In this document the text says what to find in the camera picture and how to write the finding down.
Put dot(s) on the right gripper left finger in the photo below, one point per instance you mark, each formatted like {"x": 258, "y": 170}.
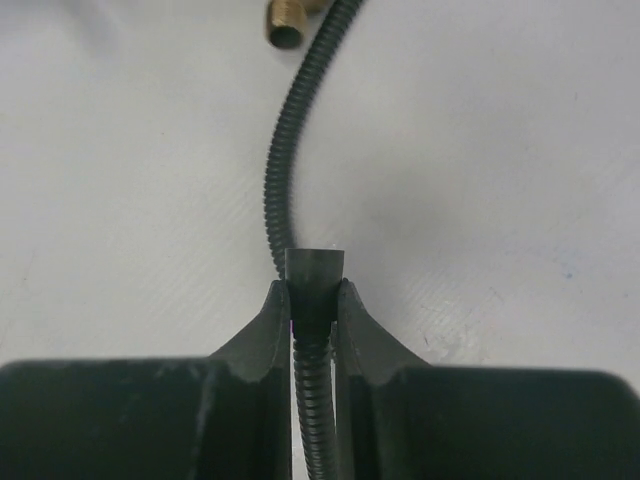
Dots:
{"x": 221, "y": 416}

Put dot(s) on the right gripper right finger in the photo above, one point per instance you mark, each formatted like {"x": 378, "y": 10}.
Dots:
{"x": 399, "y": 417}

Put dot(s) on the dark grey faucet mixer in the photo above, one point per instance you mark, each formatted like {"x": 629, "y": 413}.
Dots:
{"x": 286, "y": 21}

